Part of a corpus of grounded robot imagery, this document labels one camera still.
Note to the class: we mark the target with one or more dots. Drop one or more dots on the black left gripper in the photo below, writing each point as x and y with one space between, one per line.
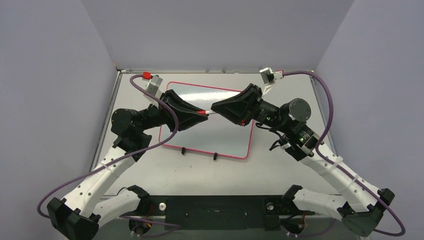
188 117

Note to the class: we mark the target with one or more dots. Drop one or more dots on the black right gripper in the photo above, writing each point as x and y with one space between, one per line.
255 105

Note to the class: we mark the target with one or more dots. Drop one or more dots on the white whiteboard marker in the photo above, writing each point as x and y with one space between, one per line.
210 112

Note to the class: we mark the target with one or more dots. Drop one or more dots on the pink-framed whiteboard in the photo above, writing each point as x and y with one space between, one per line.
217 135

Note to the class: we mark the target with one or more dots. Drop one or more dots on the red marker cap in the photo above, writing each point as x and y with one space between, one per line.
202 112

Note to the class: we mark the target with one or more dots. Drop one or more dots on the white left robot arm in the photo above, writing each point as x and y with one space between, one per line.
82 212

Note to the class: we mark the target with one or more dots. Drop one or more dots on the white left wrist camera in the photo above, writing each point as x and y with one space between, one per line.
153 86

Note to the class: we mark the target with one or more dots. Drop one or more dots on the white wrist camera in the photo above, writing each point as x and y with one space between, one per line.
267 75
153 86

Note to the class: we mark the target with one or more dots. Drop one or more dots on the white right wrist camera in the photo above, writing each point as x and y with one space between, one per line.
267 75

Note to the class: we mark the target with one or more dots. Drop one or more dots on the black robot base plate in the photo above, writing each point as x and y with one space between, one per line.
217 212

